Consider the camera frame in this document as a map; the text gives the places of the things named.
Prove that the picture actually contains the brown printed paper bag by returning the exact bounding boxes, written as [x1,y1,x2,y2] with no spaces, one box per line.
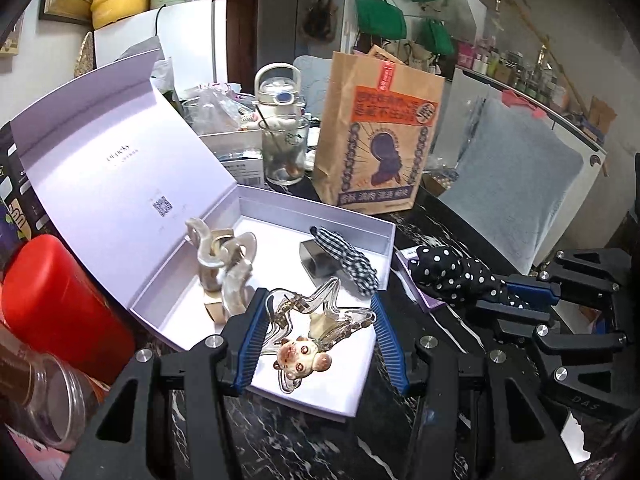
[312,50,446,211]

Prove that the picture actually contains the small brown cardboard box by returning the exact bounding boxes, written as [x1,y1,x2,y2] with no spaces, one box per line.
[587,94,619,141]

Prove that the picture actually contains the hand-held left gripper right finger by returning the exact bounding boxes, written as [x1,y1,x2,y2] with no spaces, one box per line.
[370,293,549,480]

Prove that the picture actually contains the cream water bottle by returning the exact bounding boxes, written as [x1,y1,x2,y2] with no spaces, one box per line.
[252,63,304,121]

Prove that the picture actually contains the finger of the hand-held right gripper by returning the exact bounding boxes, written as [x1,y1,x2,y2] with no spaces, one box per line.
[472,300,634,362]
[502,247,636,311]

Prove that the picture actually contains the clear plastic bag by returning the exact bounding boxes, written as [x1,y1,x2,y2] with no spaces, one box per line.
[182,84,244,136]

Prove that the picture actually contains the lilac packaging card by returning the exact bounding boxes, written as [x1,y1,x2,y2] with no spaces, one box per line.
[393,247,441,314]

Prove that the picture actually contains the pearl cream hair claw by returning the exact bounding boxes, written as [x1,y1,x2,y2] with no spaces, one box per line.
[184,217,259,319]

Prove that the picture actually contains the pink cloth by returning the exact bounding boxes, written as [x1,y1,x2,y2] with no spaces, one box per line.
[502,88,549,121]

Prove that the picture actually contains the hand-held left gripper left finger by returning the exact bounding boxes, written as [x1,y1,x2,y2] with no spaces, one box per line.
[60,287,271,480]

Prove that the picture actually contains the woven hand fan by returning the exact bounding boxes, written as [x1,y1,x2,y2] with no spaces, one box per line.
[74,29,96,79]

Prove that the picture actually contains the clear plastic jar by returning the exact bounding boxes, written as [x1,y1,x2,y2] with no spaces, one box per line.
[0,327,102,452]

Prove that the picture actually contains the black printed snack bag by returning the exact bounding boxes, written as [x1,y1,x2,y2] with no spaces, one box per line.
[0,120,56,257]

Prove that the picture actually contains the black polka dot hair bow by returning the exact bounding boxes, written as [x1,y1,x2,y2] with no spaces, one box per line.
[409,244,526,309]

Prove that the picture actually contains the brown hanging bag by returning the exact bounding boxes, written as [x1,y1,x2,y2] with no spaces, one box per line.
[302,0,339,41]

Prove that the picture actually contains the black white gingham hair bow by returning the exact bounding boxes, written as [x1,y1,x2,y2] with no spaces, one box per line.
[308,225,377,297]

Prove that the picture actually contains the white refrigerator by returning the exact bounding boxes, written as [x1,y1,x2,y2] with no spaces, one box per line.
[93,0,229,86]

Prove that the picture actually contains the gold window box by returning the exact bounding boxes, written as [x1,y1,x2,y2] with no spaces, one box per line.
[200,230,236,322]

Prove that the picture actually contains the white plastic bag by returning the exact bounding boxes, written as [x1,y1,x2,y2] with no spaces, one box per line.
[149,57,176,94]

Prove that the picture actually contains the small grey metallic box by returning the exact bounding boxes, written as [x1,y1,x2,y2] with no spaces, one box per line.
[298,238,341,281]

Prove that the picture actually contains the white hinged gift box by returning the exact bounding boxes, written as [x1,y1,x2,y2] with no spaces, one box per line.
[10,52,396,419]

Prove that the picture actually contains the row of small bottles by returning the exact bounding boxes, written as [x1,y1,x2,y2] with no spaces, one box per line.
[457,42,571,106]

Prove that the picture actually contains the dark wooden door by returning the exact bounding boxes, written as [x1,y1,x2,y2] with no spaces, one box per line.
[204,0,261,86]

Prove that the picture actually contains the clear glass cup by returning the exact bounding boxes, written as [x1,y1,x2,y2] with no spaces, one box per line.
[261,114,309,186]

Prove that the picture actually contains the clear star bear hair claw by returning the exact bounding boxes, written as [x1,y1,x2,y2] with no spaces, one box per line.
[262,279,377,394]

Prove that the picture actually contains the white barcode cardboard box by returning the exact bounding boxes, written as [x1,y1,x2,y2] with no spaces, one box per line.
[199,129,266,186]

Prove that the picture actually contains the white cabinet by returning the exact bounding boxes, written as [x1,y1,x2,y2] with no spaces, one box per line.
[449,67,609,177]

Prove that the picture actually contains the metal spoon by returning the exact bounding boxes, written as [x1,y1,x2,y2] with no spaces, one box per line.
[254,107,297,167]

